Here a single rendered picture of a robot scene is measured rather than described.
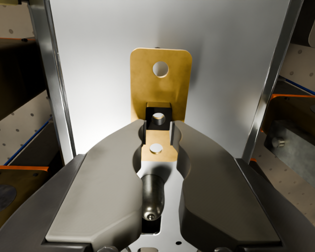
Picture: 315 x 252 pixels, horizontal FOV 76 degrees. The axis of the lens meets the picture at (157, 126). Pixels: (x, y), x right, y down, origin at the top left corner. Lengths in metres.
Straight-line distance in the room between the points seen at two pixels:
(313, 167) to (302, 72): 0.41
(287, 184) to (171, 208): 0.57
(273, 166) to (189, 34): 0.60
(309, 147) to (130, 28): 0.20
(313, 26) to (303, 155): 0.12
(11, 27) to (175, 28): 0.44
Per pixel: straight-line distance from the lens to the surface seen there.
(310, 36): 0.26
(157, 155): 0.16
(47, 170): 0.35
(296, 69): 0.61
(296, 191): 0.86
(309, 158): 0.24
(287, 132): 0.25
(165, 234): 0.34
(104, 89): 0.20
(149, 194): 0.23
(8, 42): 0.27
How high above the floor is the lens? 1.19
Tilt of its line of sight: 61 degrees down
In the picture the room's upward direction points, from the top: 178 degrees clockwise
